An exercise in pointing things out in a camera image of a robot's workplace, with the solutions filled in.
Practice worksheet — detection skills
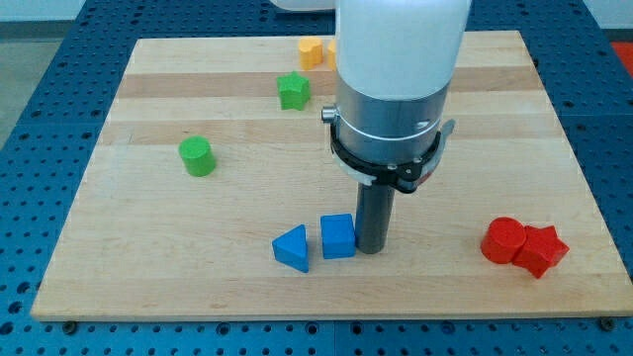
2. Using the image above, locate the green star block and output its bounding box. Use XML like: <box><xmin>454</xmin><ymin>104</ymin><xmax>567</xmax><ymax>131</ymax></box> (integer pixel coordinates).
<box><xmin>277</xmin><ymin>71</ymin><xmax>311</xmax><ymax>111</ymax></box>

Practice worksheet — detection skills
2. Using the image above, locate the red star block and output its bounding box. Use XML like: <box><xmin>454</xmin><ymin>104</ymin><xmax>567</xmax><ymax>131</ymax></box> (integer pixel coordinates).
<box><xmin>511</xmin><ymin>225</ymin><xmax>570</xmax><ymax>279</ymax></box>

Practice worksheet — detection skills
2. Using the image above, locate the blue triangle block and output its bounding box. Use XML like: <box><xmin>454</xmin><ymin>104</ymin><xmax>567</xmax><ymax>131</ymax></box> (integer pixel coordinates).
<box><xmin>272</xmin><ymin>224</ymin><xmax>310</xmax><ymax>273</ymax></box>

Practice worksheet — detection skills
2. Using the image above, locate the green cylinder block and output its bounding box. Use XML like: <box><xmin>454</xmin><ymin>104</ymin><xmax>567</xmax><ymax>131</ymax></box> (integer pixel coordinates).
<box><xmin>178</xmin><ymin>135</ymin><xmax>216</xmax><ymax>177</ymax></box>

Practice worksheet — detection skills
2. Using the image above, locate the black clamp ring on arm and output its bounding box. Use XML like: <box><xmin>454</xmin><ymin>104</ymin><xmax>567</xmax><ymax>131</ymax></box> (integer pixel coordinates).
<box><xmin>328</xmin><ymin>117</ymin><xmax>457</xmax><ymax>195</ymax></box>

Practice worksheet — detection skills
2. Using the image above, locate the red cylinder block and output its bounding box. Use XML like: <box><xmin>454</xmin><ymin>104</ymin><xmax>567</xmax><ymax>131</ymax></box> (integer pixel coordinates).
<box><xmin>480</xmin><ymin>217</ymin><xmax>526</xmax><ymax>264</ymax></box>

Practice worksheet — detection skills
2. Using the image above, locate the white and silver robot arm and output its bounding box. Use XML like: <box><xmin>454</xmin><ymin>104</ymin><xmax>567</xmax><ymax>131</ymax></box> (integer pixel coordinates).
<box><xmin>272</xmin><ymin>0</ymin><xmax>471</xmax><ymax>165</ymax></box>

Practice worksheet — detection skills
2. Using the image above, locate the yellow heart block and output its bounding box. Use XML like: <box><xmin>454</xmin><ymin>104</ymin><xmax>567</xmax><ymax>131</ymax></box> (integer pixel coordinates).
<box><xmin>298</xmin><ymin>37</ymin><xmax>323</xmax><ymax>70</ymax></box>

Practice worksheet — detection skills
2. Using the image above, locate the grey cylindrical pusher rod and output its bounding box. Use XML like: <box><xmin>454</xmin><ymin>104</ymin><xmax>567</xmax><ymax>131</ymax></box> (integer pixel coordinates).
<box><xmin>355</xmin><ymin>184</ymin><xmax>395</xmax><ymax>254</ymax></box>

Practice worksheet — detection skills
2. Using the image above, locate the wooden board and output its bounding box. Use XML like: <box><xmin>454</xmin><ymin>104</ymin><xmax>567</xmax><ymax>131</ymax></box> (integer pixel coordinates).
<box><xmin>32</xmin><ymin>31</ymin><xmax>632</xmax><ymax>321</ymax></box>

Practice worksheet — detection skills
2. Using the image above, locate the blue cube block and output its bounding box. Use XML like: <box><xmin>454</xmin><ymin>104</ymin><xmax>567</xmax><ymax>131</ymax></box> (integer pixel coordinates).
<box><xmin>320</xmin><ymin>214</ymin><xmax>356</xmax><ymax>259</ymax></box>

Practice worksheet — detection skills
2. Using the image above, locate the yellow block behind arm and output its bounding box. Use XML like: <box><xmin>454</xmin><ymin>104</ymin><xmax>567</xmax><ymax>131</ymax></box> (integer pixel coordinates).
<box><xmin>326</xmin><ymin>39</ymin><xmax>336</xmax><ymax>71</ymax></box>

